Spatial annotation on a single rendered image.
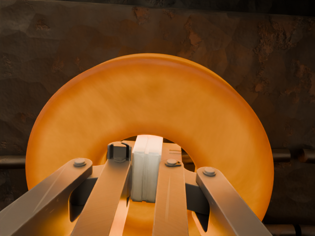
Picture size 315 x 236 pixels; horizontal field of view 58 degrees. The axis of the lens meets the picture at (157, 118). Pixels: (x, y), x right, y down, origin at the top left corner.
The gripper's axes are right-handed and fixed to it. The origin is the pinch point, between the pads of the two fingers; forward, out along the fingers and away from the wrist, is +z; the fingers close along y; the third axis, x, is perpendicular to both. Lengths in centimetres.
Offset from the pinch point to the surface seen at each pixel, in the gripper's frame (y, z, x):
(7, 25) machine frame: -12.7, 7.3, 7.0
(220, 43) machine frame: 4.8, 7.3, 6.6
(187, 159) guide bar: 3.0, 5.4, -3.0
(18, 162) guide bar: -11.8, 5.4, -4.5
